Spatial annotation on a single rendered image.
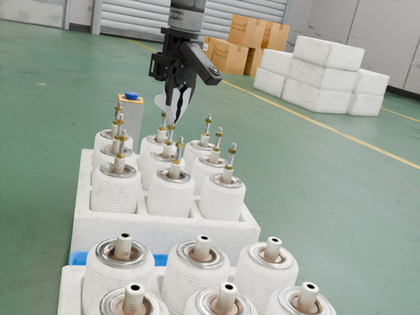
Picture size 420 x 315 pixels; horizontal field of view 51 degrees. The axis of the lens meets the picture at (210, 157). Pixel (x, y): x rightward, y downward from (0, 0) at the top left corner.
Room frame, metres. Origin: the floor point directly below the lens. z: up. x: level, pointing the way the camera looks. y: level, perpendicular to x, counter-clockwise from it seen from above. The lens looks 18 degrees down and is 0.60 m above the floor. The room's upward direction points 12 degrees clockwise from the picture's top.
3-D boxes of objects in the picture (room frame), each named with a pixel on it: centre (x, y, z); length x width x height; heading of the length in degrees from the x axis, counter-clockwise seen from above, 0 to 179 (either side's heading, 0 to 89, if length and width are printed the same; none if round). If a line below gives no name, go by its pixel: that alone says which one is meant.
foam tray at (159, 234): (0.99, 0.10, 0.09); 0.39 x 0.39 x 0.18; 17
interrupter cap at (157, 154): (0.99, 0.10, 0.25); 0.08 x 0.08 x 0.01
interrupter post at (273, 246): (0.63, -0.13, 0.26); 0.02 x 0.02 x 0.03
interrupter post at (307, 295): (0.52, -0.17, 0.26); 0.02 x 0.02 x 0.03
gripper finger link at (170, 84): (0.97, 0.11, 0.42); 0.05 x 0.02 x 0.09; 147
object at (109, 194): (0.85, 0.18, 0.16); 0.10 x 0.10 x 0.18
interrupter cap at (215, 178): (0.92, -0.05, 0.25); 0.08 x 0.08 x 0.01
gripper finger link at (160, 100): (0.99, 0.13, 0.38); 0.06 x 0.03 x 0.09; 57
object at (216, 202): (0.92, -0.05, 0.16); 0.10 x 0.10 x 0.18
